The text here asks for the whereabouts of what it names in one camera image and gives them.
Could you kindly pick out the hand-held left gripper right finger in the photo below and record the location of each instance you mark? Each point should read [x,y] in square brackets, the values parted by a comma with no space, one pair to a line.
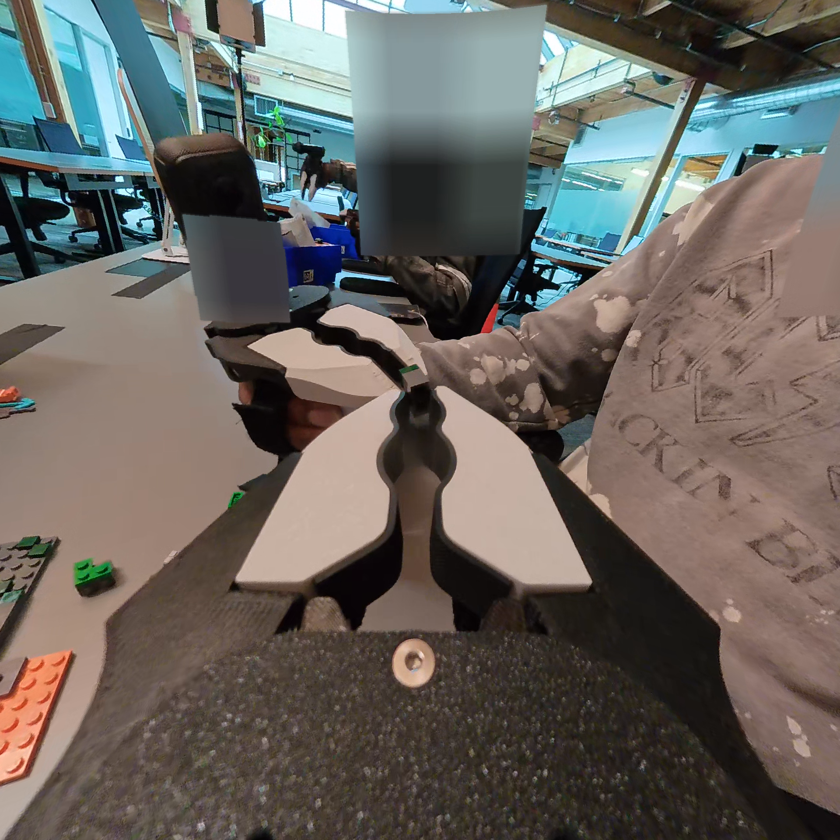
[512,518]

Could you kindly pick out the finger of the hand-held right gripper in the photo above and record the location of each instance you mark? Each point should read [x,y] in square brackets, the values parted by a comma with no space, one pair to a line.
[328,374]
[384,328]

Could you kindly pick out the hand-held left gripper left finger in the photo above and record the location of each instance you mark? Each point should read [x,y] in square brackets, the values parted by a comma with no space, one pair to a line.
[315,518]

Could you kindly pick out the grey green lego brick stack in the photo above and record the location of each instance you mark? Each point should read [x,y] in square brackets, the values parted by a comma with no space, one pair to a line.
[408,371]

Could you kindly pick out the green lego corner plate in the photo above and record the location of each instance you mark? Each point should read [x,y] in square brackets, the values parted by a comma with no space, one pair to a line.
[235,500]

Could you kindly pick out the green lego corner brick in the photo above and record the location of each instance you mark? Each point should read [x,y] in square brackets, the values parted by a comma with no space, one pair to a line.
[92,572]

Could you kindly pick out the blue lego pickaxe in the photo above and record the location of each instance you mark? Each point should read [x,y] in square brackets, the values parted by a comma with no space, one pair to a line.
[27,401]

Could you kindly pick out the grey green lego building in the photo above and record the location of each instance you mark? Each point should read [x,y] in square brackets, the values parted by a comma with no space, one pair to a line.
[33,715]

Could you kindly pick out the person's right forearm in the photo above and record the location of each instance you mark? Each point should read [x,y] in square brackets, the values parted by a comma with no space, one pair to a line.
[512,374]

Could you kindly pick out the dark grey lego accessory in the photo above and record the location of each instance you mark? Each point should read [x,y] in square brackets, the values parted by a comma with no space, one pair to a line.
[13,412]

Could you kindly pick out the person's right hand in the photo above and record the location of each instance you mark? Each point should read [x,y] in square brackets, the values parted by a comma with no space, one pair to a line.
[308,420]

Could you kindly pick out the black chair armrest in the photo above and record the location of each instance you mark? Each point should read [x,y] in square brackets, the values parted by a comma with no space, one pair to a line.
[548,446]

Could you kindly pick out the green hanging plant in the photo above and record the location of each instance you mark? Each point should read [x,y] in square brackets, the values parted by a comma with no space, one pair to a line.
[275,128]

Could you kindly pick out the white book stand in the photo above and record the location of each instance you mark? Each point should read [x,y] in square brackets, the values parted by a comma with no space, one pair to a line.
[167,253]

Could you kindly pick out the blue plastic bin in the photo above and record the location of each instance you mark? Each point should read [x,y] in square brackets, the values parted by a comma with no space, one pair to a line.
[321,259]

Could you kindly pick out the black office chair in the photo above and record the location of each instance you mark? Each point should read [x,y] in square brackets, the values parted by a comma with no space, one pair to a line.
[26,216]
[105,207]
[525,289]

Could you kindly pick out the grey office desk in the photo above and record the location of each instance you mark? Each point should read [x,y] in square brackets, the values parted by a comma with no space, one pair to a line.
[65,161]
[571,254]

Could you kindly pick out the person's grey speckled sweatshirt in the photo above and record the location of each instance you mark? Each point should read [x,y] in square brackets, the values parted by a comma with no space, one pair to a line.
[722,492]

